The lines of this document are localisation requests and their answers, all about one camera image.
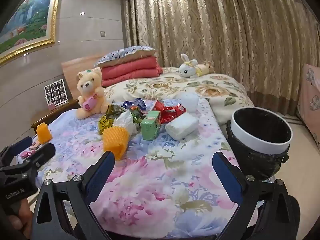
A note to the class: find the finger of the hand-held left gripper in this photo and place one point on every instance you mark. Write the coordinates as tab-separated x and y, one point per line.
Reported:
23	143
42	153

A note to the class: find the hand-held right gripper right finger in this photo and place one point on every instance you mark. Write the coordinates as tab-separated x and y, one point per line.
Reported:
227	180

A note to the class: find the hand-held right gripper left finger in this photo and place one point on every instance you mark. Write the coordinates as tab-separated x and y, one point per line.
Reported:
100	177

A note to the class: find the white bin with black bag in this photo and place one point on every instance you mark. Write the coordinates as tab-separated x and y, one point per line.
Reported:
255	143

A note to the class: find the gold green pouch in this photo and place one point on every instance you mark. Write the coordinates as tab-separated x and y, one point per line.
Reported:
106	120

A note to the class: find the white plastic bag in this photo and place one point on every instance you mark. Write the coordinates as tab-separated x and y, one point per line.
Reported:
125	121

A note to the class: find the white tissue pack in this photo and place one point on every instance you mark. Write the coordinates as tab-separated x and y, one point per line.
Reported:
182	127

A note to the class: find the green carton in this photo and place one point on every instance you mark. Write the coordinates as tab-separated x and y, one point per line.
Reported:
149	127

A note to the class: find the green foil snack wrapper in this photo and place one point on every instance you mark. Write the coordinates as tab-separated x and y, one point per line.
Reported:
137	117

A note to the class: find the blue snack wrapper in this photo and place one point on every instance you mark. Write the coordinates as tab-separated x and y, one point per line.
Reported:
133	104

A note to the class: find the red snack packet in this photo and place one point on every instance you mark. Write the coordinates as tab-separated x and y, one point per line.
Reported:
171	113

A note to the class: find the white foam net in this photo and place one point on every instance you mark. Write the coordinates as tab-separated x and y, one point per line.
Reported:
189	101

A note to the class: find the person's left hand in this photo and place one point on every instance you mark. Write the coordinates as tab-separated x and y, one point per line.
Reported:
21	220

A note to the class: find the small pink holder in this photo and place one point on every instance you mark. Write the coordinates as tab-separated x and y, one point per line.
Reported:
51	106

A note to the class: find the pastel floral blanket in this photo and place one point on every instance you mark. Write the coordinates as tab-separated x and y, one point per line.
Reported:
155	180

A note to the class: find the black white photo collage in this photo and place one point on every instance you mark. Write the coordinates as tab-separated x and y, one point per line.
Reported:
56	92

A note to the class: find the cream teddy bear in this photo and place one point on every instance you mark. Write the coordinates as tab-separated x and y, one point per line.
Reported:
86	87

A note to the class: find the wooden headboard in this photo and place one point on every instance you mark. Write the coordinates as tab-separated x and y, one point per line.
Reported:
72	72

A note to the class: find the cream floral duvet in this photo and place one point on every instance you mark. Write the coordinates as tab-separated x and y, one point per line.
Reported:
220	92

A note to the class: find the folded red quilt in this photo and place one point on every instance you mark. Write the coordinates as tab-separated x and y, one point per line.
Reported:
130	71

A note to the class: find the yellow bear plush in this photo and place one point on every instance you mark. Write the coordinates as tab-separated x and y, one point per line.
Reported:
206	68

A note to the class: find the pink heart print cloth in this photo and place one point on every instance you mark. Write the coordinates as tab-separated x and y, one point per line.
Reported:
308	100

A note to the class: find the white rabbit plush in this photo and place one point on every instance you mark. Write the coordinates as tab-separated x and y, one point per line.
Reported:
187	68

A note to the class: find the blue white patterned pillow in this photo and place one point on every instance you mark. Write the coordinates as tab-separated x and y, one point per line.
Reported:
120	53

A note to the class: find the gold framed landscape painting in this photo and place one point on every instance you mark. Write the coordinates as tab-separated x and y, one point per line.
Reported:
27	17

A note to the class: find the beige patterned curtain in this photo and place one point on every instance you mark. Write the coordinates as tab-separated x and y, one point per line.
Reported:
212	30

